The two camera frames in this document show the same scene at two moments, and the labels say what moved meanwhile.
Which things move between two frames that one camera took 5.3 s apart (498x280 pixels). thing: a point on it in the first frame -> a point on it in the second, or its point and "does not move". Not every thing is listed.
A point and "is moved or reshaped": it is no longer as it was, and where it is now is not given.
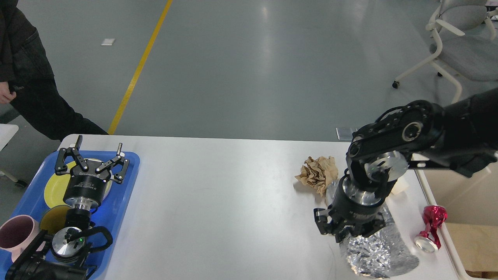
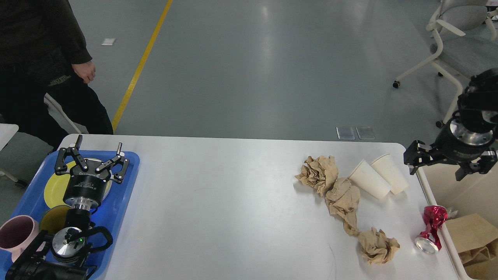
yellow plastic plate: (54, 189) does not move
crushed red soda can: (428, 240) does not move
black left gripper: (87, 183) does not move
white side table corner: (7, 131) does not move
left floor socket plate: (344, 133) does not move
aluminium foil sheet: (384, 254) -> (452, 213)
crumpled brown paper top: (318, 173) does not move
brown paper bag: (476, 245) is moved or reshaped
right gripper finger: (321, 218) -> (414, 156)
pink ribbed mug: (17, 232) does not move
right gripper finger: (344, 233) -> (487, 160)
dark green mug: (54, 219) does not move
